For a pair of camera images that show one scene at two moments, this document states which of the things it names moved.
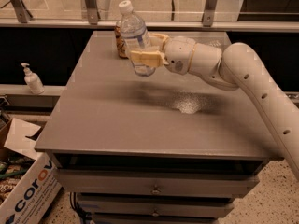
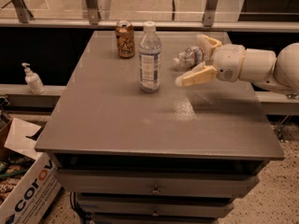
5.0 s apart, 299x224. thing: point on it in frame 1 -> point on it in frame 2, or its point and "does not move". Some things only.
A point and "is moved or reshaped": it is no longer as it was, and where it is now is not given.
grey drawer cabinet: (167, 148) does not move
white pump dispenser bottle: (35, 83) does not move
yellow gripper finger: (162, 35) -> (217, 43)
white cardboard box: (30, 203) does not move
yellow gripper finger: (153, 58) -> (196, 76)
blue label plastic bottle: (135, 33) is moved or reshaped
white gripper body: (178, 55) -> (229, 62)
